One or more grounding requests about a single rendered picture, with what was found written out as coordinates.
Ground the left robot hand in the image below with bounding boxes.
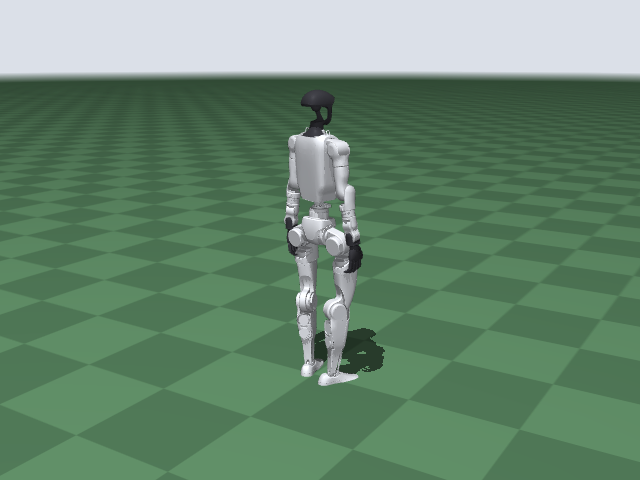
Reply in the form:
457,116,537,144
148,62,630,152
285,217,298,256

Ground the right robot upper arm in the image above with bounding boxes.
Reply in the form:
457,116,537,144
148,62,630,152
326,139,355,201

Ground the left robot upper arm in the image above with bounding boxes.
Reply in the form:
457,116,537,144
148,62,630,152
288,135,300,190

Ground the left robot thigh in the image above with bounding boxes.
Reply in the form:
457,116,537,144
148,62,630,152
288,224,319,312

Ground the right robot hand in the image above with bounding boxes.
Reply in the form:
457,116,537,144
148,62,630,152
344,233,363,273

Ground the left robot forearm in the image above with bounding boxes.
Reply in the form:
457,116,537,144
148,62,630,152
284,180,301,226

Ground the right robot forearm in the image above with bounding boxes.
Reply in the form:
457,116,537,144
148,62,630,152
339,186,360,242

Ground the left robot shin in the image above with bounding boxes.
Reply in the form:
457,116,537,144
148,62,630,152
296,292,317,365

